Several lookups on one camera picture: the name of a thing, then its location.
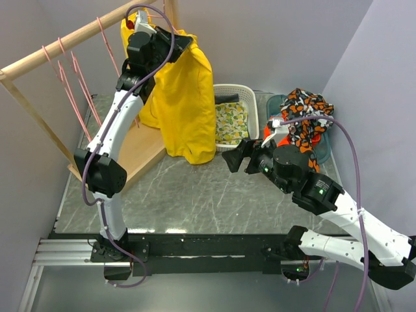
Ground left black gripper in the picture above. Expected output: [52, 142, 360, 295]
[146, 25, 192, 75]

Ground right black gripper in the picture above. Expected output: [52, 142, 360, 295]
[221, 135, 291, 193]

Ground yellow shorts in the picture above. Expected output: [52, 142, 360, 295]
[120, 8, 216, 165]

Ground pink wire hanger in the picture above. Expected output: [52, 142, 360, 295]
[162, 0, 186, 35]
[96, 17, 140, 127]
[57, 37, 102, 126]
[42, 46, 91, 142]

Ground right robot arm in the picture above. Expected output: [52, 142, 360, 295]
[222, 138, 415, 290]

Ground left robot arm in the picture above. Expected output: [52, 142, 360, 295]
[73, 27, 193, 262]

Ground lemon print folded cloth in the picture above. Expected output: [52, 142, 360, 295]
[215, 101, 249, 145]

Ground dark navy folded cloth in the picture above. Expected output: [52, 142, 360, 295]
[214, 94, 240, 105]

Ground white plastic basket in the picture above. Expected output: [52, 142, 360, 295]
[214, 84, 259, 152]

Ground teal plastic tray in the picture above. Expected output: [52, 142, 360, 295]
[266, 94, 331, 164]

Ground orange black patterned garment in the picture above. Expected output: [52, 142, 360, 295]
[280, 88, 334, 172]

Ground wooden clothes rack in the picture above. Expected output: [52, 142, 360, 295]
[1, 1, 166, 182]

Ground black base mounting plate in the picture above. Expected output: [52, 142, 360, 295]
[90, 234, 318, 280]

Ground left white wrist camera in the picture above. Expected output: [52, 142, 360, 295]
[125, 10, 156, 35]

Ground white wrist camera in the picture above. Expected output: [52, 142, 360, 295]
[261, 116, 289, 148]
[125, 10, 156, 35]

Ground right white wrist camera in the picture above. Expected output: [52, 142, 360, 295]
[261, 116, 289, 148]

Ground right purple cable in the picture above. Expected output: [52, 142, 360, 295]
[281, 116, 370, 312]

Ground aluminium rail frame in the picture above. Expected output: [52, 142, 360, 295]
[18, 237, 391, 312]

